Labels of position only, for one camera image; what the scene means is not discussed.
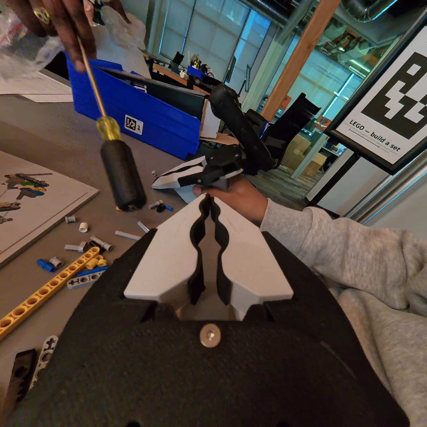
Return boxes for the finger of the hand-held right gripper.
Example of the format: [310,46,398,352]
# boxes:
[151,168,205,191]
[159,155,207,180]

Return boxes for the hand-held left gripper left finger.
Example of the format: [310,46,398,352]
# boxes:
[123,193,211,321]

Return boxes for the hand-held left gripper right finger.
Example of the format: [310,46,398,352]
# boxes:
[209,197,295,321]

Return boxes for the person's right forearm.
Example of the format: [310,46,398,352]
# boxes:
[260,197,427,311]

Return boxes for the thin blue lego beam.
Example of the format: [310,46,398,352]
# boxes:
[76,265,109,277]

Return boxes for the scattered small lego pieces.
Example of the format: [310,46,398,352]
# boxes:
[36,170,175,272]

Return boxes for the long yellow lego beam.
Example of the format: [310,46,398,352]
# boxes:
[0,246,101,341]

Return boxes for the lego instruction booklet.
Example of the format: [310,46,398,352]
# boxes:
[0,150,101,269]

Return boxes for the light grey cross-hole lego beam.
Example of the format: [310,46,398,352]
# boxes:
[28,334,59,391]

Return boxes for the black lego beam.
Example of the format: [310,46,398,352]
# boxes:
[6,348,37,406]

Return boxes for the person's right hand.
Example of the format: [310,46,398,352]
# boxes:
[192,174,270,228]

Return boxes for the brown cardboard box flap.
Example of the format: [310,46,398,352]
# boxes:
[199,99,240,146]

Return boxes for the black chair with striped jacket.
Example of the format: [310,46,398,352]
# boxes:
[245,93,323,167]

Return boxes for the yellow black screwdriver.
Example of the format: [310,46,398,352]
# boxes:
[77,35,148,213]

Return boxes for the brown cardboard boxes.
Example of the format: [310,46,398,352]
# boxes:
[283,133,328,177]

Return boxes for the blue bin with square label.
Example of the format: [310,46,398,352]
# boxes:
[64,52,207,161]

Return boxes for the black cardboard box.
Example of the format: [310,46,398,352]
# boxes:
[93,66,209,118]

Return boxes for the background office desk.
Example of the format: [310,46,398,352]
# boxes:
[143,50,234,92]

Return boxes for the slanted wooden beam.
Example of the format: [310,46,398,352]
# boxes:
[260,0,341,121]

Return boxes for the framed marker sign on stand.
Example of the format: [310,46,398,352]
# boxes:
[324,5,427,176]

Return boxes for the clear plastic bag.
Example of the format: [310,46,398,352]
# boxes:
[88,5,151,81]
[0,13,65,82]

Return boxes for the person's grey sweatshirt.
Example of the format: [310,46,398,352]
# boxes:
[328,287,427,427]

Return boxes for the white paper sheets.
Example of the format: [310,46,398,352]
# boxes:
[0,72,73,103]

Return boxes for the silver ventilation duct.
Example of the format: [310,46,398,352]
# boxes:
[340,0,427,24]

